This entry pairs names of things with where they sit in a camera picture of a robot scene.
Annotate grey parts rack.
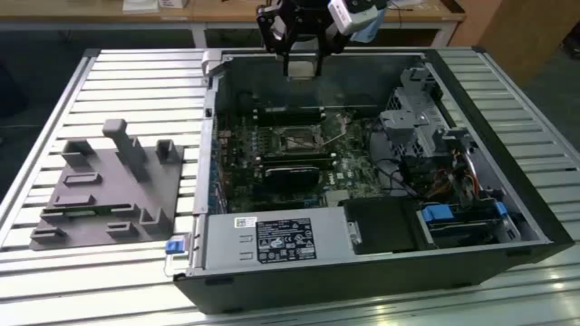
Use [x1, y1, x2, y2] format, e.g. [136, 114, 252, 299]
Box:
[26, 118, 185, 251]

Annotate silver CPU plate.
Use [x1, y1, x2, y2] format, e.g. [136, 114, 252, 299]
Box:
[288, 60, 318, 82]

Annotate orange and yellow wires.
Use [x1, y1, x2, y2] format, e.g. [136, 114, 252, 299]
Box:
[425, 168, 482, 200]

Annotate wooden desk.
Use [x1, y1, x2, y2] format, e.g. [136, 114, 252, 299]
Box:
[0, 0, 468, 48]

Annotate green RAM stick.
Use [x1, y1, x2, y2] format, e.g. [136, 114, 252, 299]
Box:
[65, 206, 114, 217]

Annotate black graphics card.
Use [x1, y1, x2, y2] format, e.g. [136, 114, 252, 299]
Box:
[261, 164, 321, 193]

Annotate thick black cable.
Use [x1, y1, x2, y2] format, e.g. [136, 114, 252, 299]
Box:
[366, 128, 420, 198]

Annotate grey power supply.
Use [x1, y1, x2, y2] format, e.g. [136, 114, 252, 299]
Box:
[198, 206, 358, 269]

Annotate green motherboard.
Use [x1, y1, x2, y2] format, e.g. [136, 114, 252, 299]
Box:
[212, 110, 386, 211]

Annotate CPU socket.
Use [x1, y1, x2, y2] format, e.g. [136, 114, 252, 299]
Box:
[278, 125, 324, 153]

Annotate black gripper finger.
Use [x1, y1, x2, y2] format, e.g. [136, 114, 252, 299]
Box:
[316, 20, 350, 77]
[256, 5, 293, 77]

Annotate black plastic shroud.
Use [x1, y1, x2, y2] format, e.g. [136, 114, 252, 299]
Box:
[341, 199, 429, 255]

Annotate silver heat sink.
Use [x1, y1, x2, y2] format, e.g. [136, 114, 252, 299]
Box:
[325, 189, 352, 205]

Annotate brown wooden cabinet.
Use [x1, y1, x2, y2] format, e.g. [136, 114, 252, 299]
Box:
[474, 0, 580, 86]

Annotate blue disk carrier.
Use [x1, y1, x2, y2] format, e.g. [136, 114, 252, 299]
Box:
[418, 200, 509, 238]

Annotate perforated metal drive cage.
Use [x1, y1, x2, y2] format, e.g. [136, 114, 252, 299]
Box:
[392, 66, 454, 160]

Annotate white paper box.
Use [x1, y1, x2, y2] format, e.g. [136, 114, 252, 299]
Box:
[121, 0, 160, 14]

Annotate pale blue teach pendant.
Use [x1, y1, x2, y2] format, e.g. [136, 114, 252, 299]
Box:
[350, 6, 386, 43]

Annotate grey metal bracket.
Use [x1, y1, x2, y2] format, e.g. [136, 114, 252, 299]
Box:
[377, 109, 432, 152]

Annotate black PC case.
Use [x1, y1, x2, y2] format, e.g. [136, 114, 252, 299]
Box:
[170, 47, 576, 315]

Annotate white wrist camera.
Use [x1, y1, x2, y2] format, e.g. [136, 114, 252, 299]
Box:
[326, 0, 380, 35]

